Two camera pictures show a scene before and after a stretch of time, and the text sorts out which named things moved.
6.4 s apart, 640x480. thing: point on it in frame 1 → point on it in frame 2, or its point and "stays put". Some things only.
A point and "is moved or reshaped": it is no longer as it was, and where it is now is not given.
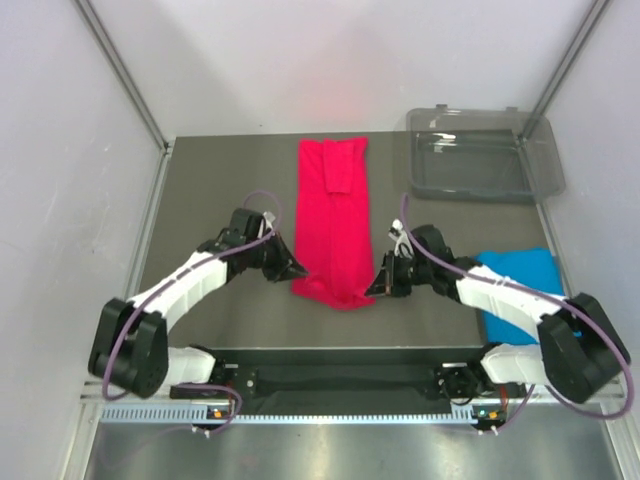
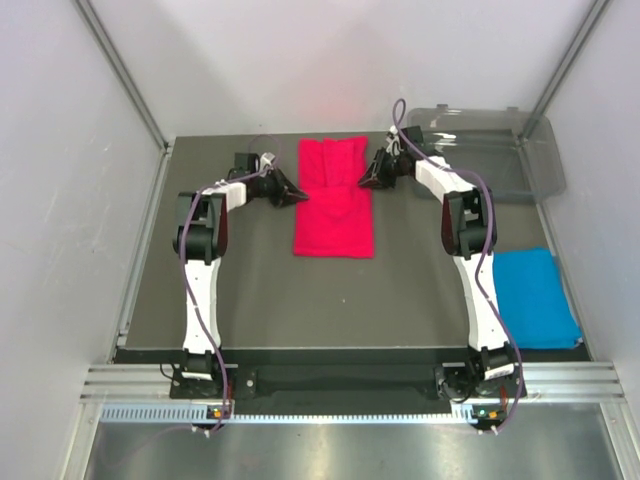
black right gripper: [387, 279] → [376, 175]
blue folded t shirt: [536, 268] stays put
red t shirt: [333, 248] is moved or reshaped
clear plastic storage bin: [483, 154] stays put
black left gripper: [284, 258] → [281, 184]
